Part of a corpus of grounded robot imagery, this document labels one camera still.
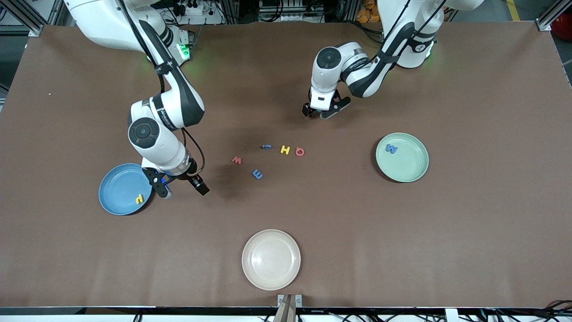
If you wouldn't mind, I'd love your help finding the beige plate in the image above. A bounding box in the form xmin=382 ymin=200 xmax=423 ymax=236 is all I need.
xmin=242 ymin=229 xmax=301 ymax=291

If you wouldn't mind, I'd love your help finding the white power strip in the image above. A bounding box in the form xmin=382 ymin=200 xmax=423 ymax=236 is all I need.
xmin=172 ymin=0 xmax=225 ymax=25

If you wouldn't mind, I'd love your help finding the blue plate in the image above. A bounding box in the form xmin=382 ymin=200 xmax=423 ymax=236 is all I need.
xmin=99 ymin=163 xmax=153 ymax=216

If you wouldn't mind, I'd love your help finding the red object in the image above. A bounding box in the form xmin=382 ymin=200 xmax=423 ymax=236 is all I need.
xmin=551 ymin=25 xmax=572 ymax=43

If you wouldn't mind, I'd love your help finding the metal equipment rack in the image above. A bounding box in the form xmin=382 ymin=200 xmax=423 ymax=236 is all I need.
xmin=258 ymin=0 xmax=326 ymax=24

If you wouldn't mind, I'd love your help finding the green plate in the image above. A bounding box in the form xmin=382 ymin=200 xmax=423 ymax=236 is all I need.
xmin=375 ymin=132 xmax=429 ymax=183

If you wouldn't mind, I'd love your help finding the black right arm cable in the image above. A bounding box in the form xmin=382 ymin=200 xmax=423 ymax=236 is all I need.
xmin=117 ymin=0 xmax=206 ymax=176

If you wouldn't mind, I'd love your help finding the brown table cover sheet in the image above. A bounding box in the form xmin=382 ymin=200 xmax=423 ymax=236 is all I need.
xmin=0 ymin=21 xmax=572 ymax=310

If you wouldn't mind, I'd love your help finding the aluminium frame post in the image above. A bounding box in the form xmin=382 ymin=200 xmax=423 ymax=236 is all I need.
xmin=535 ymin=0 xmax=572 ymax=32
xmin=0 ymin=0 xmax=67 ymax=37

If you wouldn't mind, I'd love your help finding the orange packets pile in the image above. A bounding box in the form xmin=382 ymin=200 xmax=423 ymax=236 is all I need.
xmin=357 ymin=0 xmax=380 ymax=24

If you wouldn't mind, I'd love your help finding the metal camera pole bracket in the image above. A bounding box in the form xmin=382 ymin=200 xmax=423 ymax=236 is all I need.
xmin=275 ymin=294 xmax=303 ymax=322

